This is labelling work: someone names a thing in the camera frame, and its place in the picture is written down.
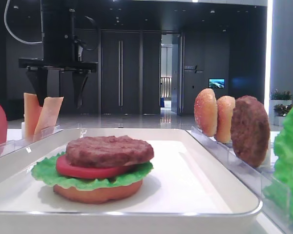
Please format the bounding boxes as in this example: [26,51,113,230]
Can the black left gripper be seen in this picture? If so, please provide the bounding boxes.
[19,0,97,109]

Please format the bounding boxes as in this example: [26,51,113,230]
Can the orange cheese slice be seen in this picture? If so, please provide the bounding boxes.
[34,97,63,135]
[23,93,42,138]

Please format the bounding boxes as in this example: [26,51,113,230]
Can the clear holder for cheese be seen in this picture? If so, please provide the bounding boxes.
[21,122,61,142]

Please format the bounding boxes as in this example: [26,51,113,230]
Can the red tomato slice on stack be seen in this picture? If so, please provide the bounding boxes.
[56,156,136,179]

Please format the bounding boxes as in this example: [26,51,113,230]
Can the brown meat patty on stack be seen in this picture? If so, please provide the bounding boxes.
[65,135,154,168]

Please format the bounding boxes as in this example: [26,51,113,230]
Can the green lettuce leaf on stack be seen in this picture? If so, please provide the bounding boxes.
[31,152,153,191]

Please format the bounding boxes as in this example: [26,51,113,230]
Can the standing brown meat patty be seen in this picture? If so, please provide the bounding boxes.
[230,96,270,168]

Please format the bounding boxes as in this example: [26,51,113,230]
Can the standing green lettuce leaf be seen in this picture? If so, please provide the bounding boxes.
[263,107,293,221]

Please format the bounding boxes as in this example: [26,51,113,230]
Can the dark double doors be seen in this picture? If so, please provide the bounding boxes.
[101,31,161,114]

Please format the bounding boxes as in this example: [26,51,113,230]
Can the bottom bun on tray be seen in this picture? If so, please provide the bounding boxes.
[53,180,143,204]

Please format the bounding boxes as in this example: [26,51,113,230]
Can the standing bun far right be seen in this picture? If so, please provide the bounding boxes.
[194,88,218,137]

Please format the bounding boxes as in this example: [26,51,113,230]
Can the standing bun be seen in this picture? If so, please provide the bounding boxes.
[215,96,235,143]
[194,88,218,137]

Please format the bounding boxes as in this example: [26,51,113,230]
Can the white metal tray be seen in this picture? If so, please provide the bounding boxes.
[0,129,263,234]

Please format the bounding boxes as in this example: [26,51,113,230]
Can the potted plants in planter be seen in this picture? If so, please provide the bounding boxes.
[269,89,293,126]

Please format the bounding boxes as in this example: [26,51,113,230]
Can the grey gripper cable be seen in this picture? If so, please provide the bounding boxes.
[4,0,44,45]

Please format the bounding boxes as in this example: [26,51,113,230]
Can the clear left rail strip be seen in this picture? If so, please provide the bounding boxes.
[0,125,62,163]

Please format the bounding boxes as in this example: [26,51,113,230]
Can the clear rail strip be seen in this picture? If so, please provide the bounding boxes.
[191,126,293,234]
[0,125,62,163]

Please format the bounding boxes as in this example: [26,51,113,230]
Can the wall display screen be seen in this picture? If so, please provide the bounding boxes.
[209,78,225,88]

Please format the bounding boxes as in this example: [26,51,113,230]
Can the clear right rail strip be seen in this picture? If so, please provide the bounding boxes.
[191,126,293,234]

